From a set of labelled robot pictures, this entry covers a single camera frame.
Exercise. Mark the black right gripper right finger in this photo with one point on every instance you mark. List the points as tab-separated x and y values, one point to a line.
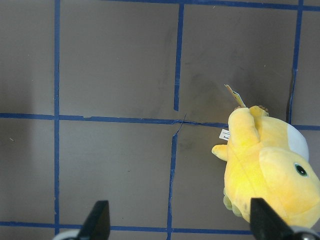
265	223

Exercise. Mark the yellow plush dinosaur toy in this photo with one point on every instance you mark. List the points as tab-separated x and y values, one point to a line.
268	158

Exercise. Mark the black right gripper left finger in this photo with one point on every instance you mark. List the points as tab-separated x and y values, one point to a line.
97	224

